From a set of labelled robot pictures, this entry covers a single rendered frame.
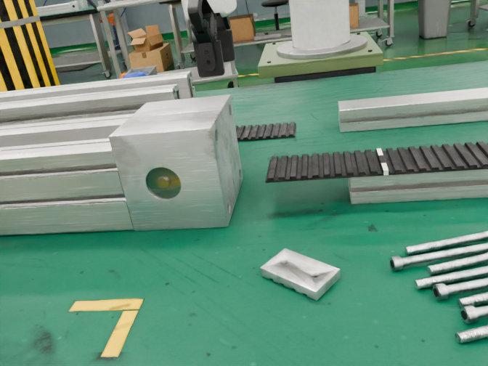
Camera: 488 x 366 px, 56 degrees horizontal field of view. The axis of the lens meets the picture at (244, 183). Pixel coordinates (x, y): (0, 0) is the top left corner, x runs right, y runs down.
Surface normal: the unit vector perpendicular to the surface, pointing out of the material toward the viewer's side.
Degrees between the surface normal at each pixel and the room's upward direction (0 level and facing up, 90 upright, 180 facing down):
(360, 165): 0
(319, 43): 91
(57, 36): 90
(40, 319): 0
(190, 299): 0
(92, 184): 90
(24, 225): 90
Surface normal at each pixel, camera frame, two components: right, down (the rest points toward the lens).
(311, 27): -0.40, 0.46
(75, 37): -0.11, 0.44
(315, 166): -0.14, -0.89
